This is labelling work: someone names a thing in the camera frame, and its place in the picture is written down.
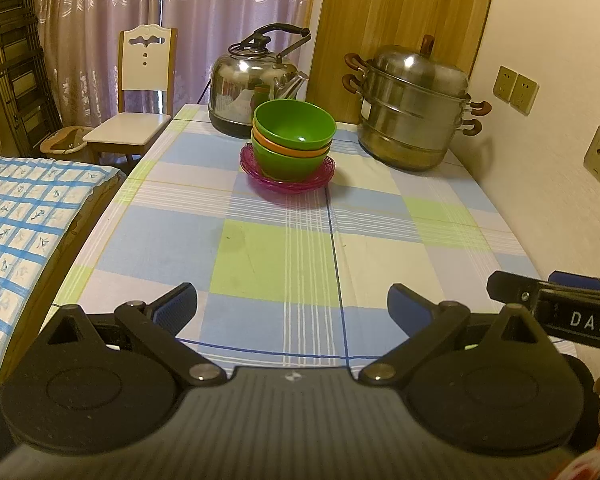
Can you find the green plastic bowl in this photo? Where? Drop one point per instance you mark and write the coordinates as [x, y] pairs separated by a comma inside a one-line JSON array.
[[285, 165], [292, 122]]

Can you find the wooden bed frame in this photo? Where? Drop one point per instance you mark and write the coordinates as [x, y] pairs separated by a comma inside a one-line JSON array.
[[82, 230]]

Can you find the red white cloth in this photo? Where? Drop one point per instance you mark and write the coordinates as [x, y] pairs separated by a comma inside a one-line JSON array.
[[587, 467]]

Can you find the blue checked blanket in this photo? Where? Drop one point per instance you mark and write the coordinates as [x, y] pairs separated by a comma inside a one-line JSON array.
[[25, 230]]

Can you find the stainless steel steamer pot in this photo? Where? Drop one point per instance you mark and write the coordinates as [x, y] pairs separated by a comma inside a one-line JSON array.
[[410, 115]]

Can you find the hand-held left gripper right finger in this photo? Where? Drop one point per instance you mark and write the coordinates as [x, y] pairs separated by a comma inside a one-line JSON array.
[[409, 309]]

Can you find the black folding rack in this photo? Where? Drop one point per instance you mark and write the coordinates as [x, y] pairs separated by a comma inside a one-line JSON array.
[[22, 70]]

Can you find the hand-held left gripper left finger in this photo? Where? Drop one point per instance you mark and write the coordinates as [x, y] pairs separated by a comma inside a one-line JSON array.
[[176, 309]]

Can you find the checked tablecloth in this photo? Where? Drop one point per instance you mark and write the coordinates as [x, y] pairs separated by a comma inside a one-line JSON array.
[[280, 260]]

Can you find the wooden door panel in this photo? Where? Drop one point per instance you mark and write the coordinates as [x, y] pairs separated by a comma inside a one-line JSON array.
[[380, 5]]

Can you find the pink transparent plate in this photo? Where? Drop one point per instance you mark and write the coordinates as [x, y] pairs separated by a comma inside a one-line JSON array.
[[280, 189], [252, 175], [249, 162]]

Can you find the pink lace curtain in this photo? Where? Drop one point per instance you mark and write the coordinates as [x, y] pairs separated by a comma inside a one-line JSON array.
[[205, 10]]

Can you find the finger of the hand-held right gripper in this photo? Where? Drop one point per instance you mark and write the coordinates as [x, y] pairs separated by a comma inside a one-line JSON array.
[[515, 287]]

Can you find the orange plastic bowl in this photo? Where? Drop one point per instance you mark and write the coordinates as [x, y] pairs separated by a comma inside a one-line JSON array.
[[280, 146]]

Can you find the white wooden chair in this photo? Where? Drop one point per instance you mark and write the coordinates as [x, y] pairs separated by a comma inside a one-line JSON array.
[[142, 75]]

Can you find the stainless steel kettle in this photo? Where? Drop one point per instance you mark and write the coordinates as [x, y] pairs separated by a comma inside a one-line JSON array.
[[240, 90]]

